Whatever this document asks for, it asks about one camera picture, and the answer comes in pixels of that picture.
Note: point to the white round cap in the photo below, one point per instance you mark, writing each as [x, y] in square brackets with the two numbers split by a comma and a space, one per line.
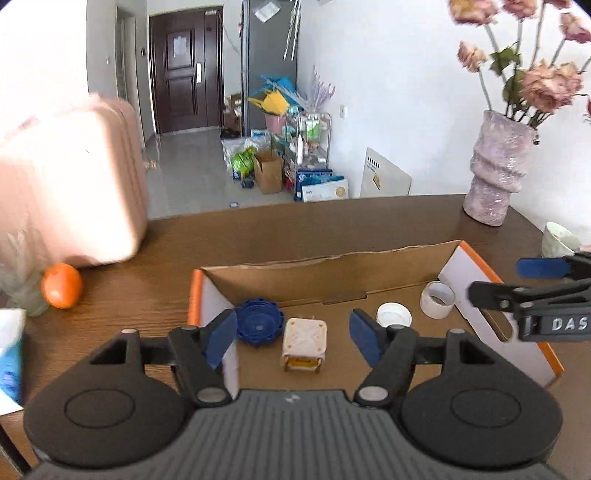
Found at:
[393, 314]

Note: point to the pink plastic bin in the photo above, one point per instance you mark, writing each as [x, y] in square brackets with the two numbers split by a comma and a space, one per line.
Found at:
[274, 123]

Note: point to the green plastic bag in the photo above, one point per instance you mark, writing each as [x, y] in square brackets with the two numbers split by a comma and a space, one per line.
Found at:
[242, 161]

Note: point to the purple feather decoration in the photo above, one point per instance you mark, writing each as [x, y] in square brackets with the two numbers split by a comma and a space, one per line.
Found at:
[316, 92]

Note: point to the white tape roll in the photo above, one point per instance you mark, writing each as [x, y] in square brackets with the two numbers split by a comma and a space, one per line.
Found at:
[436, 307]

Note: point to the brown cardboard carton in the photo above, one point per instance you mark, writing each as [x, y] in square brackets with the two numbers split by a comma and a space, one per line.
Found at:
[268, 173]

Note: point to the clear glass vase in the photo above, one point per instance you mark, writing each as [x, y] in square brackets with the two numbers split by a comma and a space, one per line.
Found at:
[21, 281]

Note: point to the dark brown door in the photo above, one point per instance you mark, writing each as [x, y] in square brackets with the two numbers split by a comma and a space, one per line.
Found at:
[184, 74]

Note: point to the orange fruit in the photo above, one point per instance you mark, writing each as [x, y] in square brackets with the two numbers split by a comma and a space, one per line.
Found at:
[62, 285]

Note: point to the pink suitcase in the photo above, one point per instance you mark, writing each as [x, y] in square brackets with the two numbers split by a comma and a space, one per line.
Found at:
[69, 184]

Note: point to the pink ribbed ceramic vase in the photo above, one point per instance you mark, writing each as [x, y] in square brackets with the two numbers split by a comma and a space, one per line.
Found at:
[498, 170]

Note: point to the yellow bag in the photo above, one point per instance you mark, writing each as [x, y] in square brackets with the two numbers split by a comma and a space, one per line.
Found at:
[272, 102]

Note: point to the blue white flat box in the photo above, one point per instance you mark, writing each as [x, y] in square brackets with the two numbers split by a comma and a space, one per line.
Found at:
[323, 189]

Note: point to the white flat board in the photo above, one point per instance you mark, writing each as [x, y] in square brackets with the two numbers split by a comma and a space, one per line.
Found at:
[385, 175]

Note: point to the dried pink flower bouquet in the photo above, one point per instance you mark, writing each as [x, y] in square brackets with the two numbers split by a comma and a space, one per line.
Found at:
[549, 85]

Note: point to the white cup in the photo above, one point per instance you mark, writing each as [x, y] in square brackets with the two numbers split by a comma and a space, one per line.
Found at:
[558, 240]

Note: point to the blue white tissue pack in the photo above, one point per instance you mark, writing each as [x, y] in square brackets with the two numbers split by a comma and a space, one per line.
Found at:
[10, 360]

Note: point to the blue ridged lid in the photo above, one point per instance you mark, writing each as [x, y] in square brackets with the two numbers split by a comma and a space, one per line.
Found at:
[259, 321]

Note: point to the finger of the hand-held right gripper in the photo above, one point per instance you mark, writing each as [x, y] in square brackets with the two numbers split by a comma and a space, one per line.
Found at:
[489, 295]
[542, 267]

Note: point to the grey refrigerator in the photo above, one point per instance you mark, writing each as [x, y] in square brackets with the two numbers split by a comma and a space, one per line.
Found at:
[268, 50]

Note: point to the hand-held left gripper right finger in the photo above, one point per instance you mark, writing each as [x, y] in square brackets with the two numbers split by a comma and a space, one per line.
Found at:
[364, 339]

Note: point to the red orange cardboard box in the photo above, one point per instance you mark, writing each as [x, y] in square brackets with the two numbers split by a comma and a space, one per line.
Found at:
[323, 277]

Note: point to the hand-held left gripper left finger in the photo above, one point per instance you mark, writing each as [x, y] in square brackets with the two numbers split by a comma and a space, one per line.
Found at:
[221, 339]

